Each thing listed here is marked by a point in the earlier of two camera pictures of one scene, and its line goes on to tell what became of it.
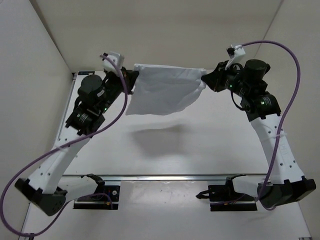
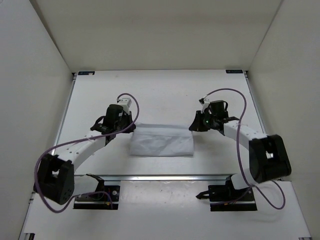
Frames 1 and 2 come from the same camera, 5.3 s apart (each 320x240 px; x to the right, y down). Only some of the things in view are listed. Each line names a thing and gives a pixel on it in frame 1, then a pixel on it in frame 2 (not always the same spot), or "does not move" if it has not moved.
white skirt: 162,89 -> 163,140
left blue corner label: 86,73 does not move
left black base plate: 105,197 does not move
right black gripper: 214,80 -> 197,125
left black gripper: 131,76 -> 128,114
